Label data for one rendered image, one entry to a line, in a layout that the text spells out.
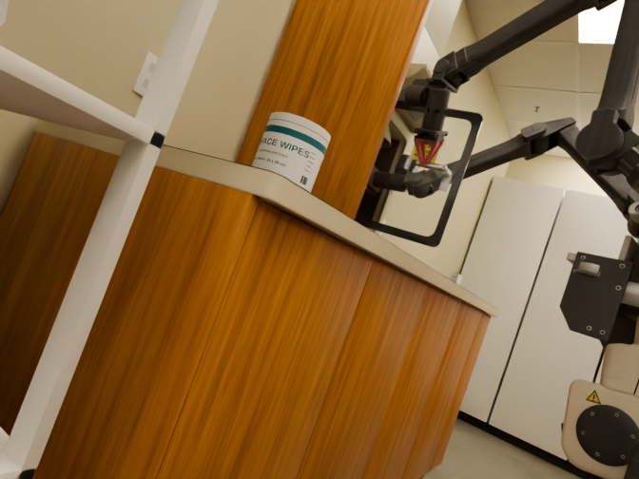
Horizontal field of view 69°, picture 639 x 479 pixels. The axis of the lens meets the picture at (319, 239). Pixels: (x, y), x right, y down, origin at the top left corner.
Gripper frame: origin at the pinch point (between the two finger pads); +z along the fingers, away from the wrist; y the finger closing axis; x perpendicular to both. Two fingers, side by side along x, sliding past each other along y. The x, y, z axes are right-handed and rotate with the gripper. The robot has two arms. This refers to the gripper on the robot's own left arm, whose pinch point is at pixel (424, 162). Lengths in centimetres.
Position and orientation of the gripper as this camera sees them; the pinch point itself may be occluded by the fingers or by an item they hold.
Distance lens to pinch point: 133.2
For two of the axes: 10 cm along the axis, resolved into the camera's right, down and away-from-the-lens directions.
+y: -5.3, 2.1, -8.2
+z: -1.4, 9.4, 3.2
